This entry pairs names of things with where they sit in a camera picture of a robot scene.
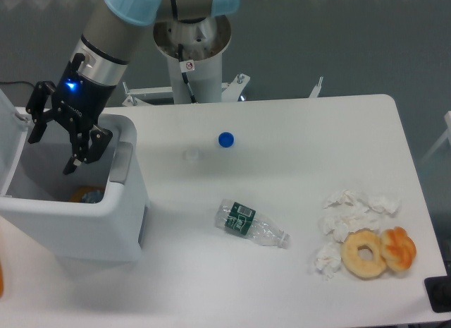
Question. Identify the blue plastic bottle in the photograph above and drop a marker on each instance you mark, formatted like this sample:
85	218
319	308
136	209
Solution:
92	197

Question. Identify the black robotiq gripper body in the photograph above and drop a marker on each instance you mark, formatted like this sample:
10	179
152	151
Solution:
77	103

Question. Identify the black device table corner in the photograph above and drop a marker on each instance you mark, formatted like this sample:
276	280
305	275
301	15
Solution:
438	291

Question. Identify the white frame right edge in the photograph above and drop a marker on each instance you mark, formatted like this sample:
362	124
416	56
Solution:
438	145

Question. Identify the white trash can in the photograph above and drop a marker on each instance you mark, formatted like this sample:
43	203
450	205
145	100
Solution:
35	193

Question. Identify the orange glazed bun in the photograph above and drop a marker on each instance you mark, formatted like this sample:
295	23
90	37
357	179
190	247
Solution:
397	249

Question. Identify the plain ring doughnut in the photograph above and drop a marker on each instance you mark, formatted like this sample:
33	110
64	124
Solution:
361	255

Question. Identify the orange object left edge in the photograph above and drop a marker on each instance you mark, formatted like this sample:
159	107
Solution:
1	281

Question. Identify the crumpled white tissue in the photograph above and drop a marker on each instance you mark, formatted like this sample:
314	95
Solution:
349	211
328	260

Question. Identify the crumpled white tissue lower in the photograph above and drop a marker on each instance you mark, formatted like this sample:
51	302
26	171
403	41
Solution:
328	260

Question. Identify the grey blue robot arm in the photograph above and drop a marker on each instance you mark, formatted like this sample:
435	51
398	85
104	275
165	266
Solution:
114	30

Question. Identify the orange item in bin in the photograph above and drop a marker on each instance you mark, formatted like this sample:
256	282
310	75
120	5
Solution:
76	196

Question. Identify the clear crushed plastic bottle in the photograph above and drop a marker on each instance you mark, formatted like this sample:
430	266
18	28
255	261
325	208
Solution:
242	221

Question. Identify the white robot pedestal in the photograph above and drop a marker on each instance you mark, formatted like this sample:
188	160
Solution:
194	55

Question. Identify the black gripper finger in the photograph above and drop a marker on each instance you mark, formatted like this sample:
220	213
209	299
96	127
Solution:
42	108
87	147

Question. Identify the blue bottle cap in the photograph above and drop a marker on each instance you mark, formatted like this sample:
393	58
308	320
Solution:
226	139

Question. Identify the crumpled white tissue upper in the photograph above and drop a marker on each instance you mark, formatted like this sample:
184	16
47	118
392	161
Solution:
349	211

